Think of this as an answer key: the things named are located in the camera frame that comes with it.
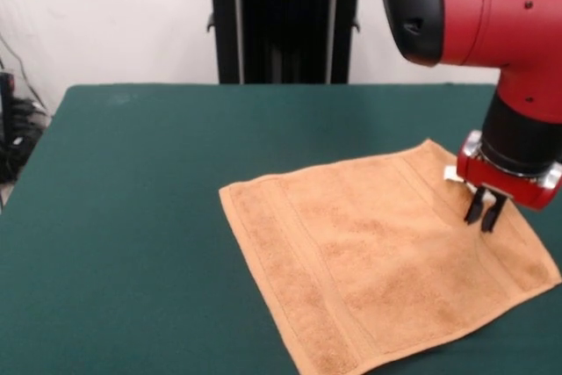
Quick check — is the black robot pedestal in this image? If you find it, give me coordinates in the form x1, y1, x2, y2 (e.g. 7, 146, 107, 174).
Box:
192, 0, 387, 85

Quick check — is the black electronics box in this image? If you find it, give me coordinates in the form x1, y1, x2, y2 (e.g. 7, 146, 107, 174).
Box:
0, 69, 16, 134

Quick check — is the dark green table cloth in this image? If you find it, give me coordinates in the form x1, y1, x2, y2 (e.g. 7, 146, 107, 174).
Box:
0, 83, 562, 375

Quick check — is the black cable bundle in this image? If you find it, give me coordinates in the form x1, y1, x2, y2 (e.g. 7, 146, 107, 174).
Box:
0, 36, 53, 184

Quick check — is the orange terry towel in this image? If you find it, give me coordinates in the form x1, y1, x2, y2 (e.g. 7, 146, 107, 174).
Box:
218, 138, 562, 375

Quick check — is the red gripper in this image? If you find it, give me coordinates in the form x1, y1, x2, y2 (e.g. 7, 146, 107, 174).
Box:
456, 130, 562, 234

